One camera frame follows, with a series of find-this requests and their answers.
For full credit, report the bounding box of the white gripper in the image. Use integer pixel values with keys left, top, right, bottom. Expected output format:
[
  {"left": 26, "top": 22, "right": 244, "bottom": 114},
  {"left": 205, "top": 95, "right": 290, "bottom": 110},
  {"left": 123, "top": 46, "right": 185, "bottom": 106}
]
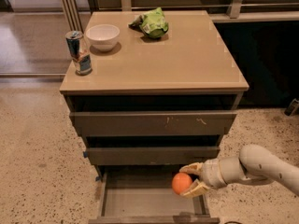
[{"left": 179, "top": 159, "right": 227, "bottom": 198}]

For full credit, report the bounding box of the crumpled green chip bag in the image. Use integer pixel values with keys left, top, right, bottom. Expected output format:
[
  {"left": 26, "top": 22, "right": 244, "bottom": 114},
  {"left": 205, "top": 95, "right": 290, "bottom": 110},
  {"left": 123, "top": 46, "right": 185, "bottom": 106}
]
[{"left": 128, "top": 7, "right": 169, "bottom": 39}]

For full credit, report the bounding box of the grey drawer cabinet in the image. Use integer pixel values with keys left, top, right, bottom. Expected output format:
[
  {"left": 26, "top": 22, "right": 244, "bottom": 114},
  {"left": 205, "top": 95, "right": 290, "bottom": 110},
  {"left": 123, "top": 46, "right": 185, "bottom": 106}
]
[{"left": 59, "top": 10, "right": 250, "bottom": 224}]

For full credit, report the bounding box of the open bottom grey drawer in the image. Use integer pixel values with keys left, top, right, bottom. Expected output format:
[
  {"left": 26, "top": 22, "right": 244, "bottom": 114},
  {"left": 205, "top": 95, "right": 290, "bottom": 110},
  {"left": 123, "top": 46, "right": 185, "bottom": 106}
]
[{"left": 88, "top": 165, "right": 220, "bottom": 224}]

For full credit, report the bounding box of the middle grey drawer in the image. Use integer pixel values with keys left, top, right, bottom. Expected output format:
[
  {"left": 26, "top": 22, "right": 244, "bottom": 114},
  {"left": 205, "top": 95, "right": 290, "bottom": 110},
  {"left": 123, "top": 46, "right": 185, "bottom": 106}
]
[{"left": 84, "top": 147, "right": 220, "bottom": 165}]

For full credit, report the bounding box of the dark object on floor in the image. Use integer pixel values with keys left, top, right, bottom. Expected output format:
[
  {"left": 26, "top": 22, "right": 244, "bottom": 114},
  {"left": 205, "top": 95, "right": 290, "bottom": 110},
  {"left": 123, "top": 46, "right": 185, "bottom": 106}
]
[{"left": 284, "top": 98, "right": 299, "bottom": 116}]

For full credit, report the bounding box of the white ceramic bowl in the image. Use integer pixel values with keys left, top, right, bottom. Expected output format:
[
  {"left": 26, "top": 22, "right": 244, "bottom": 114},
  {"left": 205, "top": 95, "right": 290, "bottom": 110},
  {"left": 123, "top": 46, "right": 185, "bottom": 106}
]
[{"left": 85, "top": 24, "right": 120, "bottom": 51}]

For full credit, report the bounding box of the blue silver drink can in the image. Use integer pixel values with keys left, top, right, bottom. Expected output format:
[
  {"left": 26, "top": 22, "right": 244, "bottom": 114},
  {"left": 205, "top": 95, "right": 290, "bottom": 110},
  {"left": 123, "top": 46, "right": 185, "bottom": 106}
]
[{"left": 65, "top": 31, "right": 93, "bottom": 76}]

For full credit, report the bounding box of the orange fruit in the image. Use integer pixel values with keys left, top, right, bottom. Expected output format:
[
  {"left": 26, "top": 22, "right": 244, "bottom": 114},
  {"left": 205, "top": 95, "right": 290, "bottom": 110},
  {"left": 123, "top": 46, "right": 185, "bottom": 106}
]
[{"left": 172, "top": 173, "right": 192, "bottom": 195}]

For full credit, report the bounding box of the top grey drawer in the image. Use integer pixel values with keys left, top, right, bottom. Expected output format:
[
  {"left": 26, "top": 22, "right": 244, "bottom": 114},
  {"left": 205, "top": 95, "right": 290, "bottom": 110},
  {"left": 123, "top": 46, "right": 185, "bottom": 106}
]
[{"left": 70, "top": 111, "right": 236, "bottom": 136}]

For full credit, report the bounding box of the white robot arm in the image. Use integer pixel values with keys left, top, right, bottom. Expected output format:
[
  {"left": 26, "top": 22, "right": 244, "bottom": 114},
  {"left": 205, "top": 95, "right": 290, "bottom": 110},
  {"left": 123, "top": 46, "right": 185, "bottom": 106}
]
[{"left": 179, "top": 145, "right": 299, "bottom": 198}]

